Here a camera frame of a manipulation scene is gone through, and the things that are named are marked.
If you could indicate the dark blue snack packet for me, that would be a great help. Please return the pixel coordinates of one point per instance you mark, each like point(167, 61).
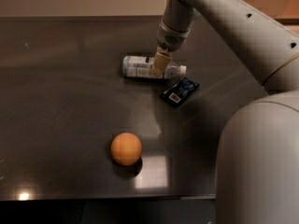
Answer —
point(180, 92)

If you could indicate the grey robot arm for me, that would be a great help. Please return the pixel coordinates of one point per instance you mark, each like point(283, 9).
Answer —
point(257, 164)

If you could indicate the orange fruit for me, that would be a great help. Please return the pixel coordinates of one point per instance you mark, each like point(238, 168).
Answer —
point(126, 149)

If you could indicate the blue label plastic bottle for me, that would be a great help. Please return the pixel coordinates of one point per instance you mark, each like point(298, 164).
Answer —
point(142, 67)

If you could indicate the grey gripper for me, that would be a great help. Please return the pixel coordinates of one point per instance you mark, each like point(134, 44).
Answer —
point(170, 40)

